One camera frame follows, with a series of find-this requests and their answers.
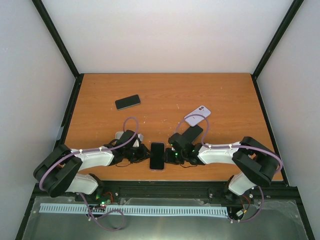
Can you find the left black frame post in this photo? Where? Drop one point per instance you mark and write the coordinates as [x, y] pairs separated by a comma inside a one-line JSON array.
[[47, 20]]

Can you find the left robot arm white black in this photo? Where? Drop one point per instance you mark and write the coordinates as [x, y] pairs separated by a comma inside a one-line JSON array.
[[59, 172]]

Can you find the right black frame post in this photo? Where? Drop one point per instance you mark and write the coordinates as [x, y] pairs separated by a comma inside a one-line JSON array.
[[283, 26]]

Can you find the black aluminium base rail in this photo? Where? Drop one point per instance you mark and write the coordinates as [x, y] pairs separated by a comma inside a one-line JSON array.
[[207, 191]]

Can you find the black phone pink edge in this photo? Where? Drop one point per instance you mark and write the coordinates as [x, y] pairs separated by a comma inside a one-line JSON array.
[[157, 156]]

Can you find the purple phone case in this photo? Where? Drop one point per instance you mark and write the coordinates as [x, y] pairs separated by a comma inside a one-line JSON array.
[[197, 116]]

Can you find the green led controller board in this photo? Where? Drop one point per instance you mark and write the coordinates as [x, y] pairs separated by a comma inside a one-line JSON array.
[[104, 201]]

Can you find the black frame post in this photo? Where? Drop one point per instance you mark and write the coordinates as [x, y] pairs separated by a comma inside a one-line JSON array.
[[47, 20], [283, 26]]

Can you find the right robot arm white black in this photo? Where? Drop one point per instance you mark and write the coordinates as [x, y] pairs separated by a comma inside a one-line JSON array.
[[257, 164]]

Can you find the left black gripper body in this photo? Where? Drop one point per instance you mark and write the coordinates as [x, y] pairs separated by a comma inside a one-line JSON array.
[[134, 155]]

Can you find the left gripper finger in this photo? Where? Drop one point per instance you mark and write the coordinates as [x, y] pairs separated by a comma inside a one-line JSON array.
[[144, 158], [146, 152]]

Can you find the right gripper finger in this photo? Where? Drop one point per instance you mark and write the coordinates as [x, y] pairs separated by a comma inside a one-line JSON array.
[[168, 152], [167, 159]]

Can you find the black phone green edge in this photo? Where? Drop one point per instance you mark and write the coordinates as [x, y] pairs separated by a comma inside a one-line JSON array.
[[127, 102]]

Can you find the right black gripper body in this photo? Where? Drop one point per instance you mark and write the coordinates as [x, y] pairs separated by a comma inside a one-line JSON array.
[[178, 158]]

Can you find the black phone near purple case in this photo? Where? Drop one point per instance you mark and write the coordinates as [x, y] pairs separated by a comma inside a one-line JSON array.
[[192, 133]]

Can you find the light blue cable duct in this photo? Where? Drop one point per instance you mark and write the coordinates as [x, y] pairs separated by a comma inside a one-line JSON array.
[[136, 210]]

